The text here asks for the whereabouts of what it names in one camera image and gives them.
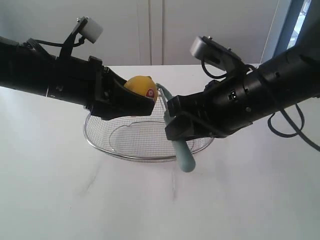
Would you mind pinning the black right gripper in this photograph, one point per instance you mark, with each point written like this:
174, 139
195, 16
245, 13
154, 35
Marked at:
225, 107

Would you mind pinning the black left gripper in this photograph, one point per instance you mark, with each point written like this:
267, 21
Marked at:
96, 87

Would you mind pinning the yellow lemon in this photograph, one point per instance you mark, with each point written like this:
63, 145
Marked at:
144, 86

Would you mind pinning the teal handled peeler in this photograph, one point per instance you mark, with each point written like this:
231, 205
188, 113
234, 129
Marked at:
184, 157

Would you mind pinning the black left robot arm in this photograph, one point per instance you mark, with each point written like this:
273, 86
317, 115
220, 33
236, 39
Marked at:
25, 69

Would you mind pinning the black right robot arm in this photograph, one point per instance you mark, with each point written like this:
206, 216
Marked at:
298, 76

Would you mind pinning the wire mesh metal basket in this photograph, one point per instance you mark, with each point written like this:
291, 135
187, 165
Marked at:
133, 138

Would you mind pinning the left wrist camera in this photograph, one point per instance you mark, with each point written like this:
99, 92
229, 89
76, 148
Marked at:
89, 29

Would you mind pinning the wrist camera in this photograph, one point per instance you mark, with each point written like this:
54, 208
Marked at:
214, 54
89, 29

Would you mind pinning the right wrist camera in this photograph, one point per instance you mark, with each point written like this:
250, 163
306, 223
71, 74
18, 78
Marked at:
214, 54

